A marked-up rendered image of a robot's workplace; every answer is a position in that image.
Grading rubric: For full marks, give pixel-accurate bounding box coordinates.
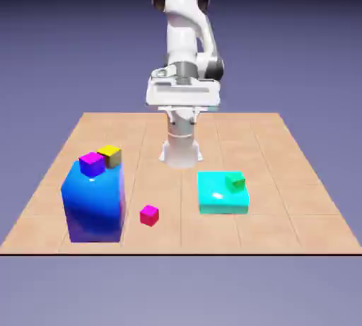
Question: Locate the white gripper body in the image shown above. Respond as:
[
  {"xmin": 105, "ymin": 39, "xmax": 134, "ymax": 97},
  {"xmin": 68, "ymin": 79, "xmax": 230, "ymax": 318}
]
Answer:
[{"xmin": 145, "ymin": 76, "xmax": 221, "ymax": 112}]

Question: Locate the small yellow cube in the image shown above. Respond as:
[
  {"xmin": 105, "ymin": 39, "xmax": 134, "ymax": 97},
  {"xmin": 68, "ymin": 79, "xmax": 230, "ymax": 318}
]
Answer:
[{"xmin": 96, "ymin": 144, "xmax": 123, "ymax": 169}]

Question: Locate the small green cube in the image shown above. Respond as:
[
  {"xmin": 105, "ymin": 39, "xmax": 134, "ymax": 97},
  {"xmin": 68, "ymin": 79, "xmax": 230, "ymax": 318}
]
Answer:
[{"xmin": 225, "ymin": 175, "xmax": 246, "ymax": 193}]

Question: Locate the small purple cube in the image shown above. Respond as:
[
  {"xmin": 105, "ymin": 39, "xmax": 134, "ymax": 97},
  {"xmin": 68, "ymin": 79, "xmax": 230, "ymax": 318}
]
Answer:
[{"xmin": 78, "ymin": 151, "xmax": 107, "ymax": 179}]

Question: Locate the small pink cube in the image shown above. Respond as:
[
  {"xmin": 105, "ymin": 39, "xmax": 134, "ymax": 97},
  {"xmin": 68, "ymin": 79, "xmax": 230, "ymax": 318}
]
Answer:
[{"xmin": 139, "ymin": 204, "xmax": 160, "ymax": 228}]

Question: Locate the large cyan box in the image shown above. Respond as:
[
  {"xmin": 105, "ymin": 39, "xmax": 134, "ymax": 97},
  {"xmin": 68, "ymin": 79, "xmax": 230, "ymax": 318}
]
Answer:
[{"xmin": 197, "ymin": 170, "xmax": 250, "ymax": 216}]

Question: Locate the large blue box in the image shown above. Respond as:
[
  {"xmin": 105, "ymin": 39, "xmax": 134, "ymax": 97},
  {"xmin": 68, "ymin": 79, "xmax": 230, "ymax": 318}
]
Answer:
[{"xmin": 60, "ymin": 158, "xmax": 127, "ymax": 244}]

